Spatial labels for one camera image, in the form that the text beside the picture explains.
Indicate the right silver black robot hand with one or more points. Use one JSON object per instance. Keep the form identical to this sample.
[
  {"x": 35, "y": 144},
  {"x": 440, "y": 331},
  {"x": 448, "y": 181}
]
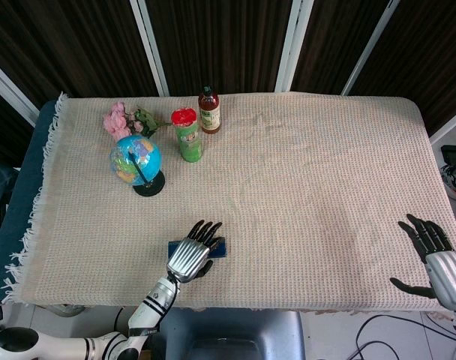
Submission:
[{"x": 449, "y": 277}]

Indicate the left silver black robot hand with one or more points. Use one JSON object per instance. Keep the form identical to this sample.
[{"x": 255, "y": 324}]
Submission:
[{"x": 186, "y": 258}]

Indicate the blue floral glasses case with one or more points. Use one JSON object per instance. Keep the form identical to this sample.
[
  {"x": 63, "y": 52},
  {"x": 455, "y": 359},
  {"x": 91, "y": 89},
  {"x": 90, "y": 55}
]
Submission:
[{"x": 220, "y": 249}]

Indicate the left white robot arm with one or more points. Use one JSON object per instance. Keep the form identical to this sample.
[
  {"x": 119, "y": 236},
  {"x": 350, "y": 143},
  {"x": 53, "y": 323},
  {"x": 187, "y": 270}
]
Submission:
[{"x": 153, "y": 303}]

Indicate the blue grey robot torso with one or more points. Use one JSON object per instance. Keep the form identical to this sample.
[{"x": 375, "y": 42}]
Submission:
[{"x": 228, "y": 326}]

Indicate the white sneaker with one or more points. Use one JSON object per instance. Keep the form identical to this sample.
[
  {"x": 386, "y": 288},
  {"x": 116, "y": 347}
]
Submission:
[{"x": 455, "y": 187}]

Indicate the green chip can red lid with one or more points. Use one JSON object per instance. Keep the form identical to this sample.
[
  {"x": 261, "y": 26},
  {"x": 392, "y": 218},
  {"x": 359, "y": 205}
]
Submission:
[{"x": 190, "y": 142}]

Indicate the globe on black stand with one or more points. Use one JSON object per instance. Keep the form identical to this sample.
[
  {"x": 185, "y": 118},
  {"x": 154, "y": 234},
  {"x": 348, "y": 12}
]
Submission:
[{"x": 123, "y": 161}]

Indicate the beige waffle tablecloth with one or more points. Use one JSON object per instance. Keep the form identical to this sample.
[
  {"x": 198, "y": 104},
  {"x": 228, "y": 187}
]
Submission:
[{"x": 306, "y": 206}]

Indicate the brown tea bottle green label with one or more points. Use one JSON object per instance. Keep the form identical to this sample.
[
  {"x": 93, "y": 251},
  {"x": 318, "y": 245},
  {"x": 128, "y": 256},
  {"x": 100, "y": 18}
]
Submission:
[{"x": 209, "y": 116}]

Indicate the pink artificial flowers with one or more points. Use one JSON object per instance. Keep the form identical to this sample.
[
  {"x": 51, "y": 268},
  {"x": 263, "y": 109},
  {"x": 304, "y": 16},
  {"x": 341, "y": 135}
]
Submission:
[{"x": 115, "y": 122}]

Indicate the blue table cover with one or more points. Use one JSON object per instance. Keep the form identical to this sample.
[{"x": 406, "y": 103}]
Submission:
[{"x": 21, "y": 195}]

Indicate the dark folding screen white frames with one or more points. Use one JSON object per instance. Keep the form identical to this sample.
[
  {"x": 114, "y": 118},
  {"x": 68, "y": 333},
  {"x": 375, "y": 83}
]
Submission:
[{"x": 228, "y": 37}]

